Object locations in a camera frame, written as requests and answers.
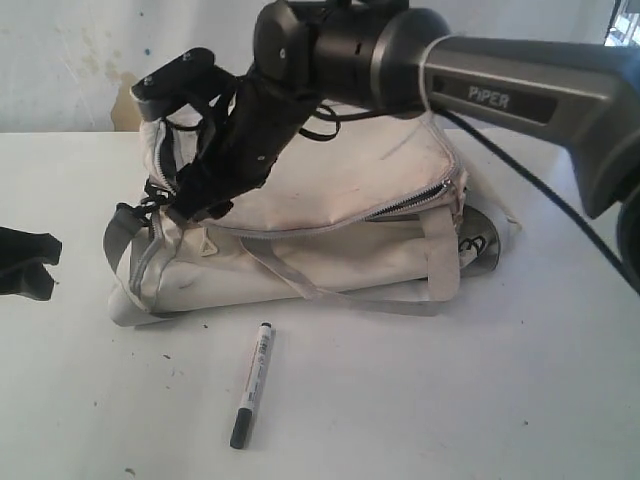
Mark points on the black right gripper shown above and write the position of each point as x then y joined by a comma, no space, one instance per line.
265,118

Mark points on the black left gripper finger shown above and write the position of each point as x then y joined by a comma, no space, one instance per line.
24,256

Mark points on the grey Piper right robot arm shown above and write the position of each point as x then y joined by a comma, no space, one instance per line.
389,58

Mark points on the white marker with black cap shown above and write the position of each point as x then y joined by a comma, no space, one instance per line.
255,377

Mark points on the white canvas duffel bag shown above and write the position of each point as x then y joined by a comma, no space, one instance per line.
388,217

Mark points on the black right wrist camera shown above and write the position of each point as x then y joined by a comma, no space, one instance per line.
192,78

